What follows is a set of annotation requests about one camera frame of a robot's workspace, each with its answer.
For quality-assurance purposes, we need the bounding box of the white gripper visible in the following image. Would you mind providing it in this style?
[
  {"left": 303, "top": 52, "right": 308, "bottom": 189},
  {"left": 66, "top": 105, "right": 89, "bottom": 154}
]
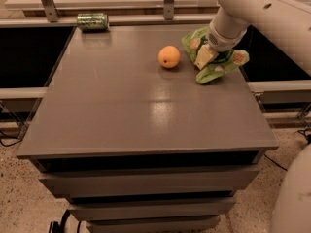
[{"left": 194, "top": 23, "right": 247, "bottom": 70}]

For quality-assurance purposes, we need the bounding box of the green rice chip bag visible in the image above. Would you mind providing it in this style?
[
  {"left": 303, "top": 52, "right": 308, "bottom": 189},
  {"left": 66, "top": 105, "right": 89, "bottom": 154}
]
[{"left": 182, "top": 26, "right": 250, "bottom": 84}]

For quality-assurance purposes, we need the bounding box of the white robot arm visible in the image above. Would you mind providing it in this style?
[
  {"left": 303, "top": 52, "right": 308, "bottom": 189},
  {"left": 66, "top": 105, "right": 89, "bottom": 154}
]
[{"left": 208, "top": 0, "right": 311, "bottom": 233}]

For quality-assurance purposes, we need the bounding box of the orange fruit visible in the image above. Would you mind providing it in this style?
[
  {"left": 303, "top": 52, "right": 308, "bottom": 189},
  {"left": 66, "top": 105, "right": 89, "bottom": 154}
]
[{"left": 157, "top": 46, "right": 180, "bottom": 69}]

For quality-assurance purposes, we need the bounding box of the grey drawer cabinet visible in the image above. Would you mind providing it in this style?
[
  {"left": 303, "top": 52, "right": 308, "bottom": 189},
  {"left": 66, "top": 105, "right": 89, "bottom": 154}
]
[{"left": 17, "top": 25, "right": 278, "bottom": 233}]

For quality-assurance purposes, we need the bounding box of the green soda can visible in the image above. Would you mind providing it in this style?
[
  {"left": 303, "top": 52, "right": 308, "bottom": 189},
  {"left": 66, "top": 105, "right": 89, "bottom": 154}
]
[{"left": 77, "top": 13, "right": 109, "bottom": 31}]

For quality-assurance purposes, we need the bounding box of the black floor cable right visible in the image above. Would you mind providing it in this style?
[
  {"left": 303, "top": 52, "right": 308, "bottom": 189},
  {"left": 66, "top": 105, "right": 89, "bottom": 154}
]
[{"left": 263, "top": 153, "right": 289, "bottom": 172}]

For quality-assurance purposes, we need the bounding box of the black floor cable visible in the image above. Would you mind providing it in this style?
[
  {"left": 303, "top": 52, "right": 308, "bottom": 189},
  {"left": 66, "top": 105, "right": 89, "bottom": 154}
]
[
  {"left": 263, "top": 153, "right": 289, "bottom": 172},
  {"left": 0, "top": 128, "right": 23, "bottom": 148}
]

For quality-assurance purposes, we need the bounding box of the metal railing frame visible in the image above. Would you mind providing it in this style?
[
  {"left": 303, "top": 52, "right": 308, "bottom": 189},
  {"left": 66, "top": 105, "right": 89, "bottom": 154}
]
[{"left": 0, "top": 0, "right": 219, "bottom": 28}]

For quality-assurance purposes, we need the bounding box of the black floor cable left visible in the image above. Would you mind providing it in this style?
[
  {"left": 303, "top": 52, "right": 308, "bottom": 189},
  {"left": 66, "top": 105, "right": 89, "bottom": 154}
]
[{"left": 0, "top": 128, "right": 23, "bottom": 148}]

